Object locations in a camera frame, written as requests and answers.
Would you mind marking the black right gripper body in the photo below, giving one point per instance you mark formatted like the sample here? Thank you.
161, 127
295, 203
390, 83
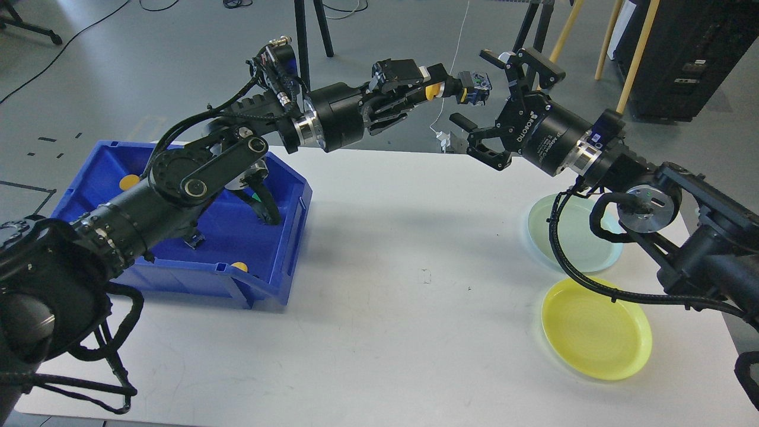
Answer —
547, 135

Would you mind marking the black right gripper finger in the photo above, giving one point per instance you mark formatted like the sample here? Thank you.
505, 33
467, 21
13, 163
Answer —
476, 136
516, 66

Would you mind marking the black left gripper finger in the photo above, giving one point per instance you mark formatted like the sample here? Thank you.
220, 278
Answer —
383, 111
391, 76

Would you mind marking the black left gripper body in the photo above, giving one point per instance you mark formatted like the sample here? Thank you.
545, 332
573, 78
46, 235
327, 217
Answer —
335, 116

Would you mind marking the yellow push button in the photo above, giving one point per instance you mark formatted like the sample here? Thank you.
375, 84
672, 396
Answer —
468, 87

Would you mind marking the green push button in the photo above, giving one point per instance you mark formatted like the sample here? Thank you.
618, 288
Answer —
194, 240

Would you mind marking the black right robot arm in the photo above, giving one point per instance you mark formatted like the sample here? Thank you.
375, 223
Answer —
627, 233

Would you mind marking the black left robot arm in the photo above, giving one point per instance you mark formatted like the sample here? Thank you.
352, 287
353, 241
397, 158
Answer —
64, 317

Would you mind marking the light green plate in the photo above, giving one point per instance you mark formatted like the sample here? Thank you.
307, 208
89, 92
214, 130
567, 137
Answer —
587, 252

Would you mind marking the yellow button at bin front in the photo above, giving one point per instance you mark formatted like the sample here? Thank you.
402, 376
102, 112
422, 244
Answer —
241, 266

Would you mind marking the yellow button at bin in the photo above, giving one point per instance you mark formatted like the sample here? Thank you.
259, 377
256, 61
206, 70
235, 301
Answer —
241, 266
128, 182

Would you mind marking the yellow plate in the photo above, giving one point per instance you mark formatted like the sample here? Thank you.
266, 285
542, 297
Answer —
602, 339

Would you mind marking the yellow button at bin back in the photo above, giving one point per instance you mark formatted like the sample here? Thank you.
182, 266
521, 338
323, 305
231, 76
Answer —
128, 182

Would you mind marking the yellow wooden pole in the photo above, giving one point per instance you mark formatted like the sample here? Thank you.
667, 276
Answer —
567, 27
638, 53

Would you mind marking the white power adapter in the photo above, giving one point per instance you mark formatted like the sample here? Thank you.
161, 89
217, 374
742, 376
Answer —
450, 143

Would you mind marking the blue plastic bin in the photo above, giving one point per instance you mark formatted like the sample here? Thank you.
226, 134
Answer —
232, 230

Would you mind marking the black equipment cabinet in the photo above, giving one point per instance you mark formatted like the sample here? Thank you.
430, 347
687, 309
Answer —
692, 47

